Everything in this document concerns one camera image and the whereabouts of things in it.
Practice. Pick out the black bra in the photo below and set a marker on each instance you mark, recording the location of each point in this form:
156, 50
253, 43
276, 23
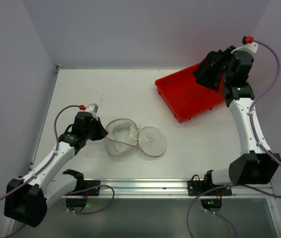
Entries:
207, 73

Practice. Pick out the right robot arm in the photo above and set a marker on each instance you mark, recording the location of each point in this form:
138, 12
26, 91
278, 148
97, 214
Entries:
254, 165

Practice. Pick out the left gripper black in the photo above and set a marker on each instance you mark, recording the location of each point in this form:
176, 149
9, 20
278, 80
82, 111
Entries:
100, 130

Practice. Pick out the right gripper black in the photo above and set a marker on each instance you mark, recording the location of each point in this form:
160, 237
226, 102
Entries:
209, 68

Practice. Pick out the pale green bra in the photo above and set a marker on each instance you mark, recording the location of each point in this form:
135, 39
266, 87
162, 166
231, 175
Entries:
121, 135

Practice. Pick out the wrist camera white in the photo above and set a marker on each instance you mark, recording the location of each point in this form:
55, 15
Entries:
249, 45
92, 109

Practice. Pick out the aluminium mounting rail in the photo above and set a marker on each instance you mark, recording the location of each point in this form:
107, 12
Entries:
166, 188

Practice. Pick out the white mesh laundry bag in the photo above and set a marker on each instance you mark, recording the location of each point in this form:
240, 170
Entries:
150, 140

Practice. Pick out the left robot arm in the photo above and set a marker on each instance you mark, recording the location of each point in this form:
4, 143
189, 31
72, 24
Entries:
28, 198

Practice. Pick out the red plastic tray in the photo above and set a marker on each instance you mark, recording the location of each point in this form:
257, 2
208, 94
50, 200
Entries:
184, 96

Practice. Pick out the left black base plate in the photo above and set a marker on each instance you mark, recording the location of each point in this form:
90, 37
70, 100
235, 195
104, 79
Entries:
91, 186

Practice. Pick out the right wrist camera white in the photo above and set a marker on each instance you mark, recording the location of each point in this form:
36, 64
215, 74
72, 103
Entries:
249, 45

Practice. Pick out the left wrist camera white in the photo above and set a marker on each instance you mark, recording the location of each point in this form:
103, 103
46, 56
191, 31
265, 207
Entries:
92, 109

